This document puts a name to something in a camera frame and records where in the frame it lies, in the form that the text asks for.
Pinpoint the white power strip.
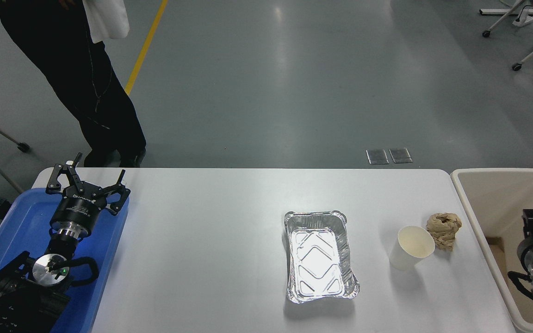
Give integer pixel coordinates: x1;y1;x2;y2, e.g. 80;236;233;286
513;9;533;27

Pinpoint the standing person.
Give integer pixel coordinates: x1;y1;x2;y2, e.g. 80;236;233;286
0;0;147;168

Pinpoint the large pale plastic bin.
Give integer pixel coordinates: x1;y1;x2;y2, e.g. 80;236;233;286
450;168;533;333

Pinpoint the metal floor plate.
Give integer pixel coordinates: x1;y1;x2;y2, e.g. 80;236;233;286
389;148;413;164
366;149;390;165

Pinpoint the white fabric piece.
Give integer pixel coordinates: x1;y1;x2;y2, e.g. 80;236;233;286
82;0;130;41

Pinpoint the rectangular foil tray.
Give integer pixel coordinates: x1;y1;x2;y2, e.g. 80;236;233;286
284;210;360;305

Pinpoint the blue plastic tray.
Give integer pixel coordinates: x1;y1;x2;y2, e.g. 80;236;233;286
0;187;130;333

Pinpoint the crumpled tan paper ball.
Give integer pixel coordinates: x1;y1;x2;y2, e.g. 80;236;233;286
426;212;463;252

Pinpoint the white paper cup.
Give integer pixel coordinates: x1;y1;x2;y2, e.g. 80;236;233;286
389;225;435;271

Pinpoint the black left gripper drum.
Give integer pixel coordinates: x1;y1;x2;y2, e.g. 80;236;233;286
50;184;111;233

